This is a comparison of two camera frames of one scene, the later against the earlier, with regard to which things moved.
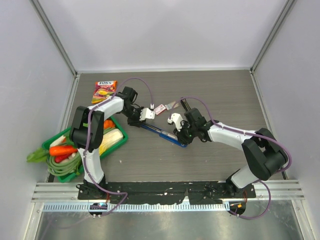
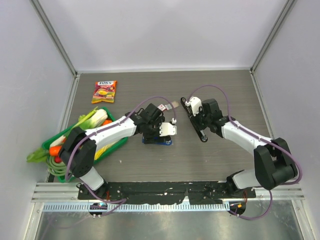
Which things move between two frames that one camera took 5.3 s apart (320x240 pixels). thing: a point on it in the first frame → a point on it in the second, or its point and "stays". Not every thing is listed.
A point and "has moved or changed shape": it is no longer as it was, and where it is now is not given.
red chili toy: x=58 y=158 stays
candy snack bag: x=103 y=89 stays
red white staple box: x=159 y=109 stays
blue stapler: x=171 y=137 has moved or changed shape
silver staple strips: x=169 y=106 stays
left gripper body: x=133 y=115 → x=153 y=129
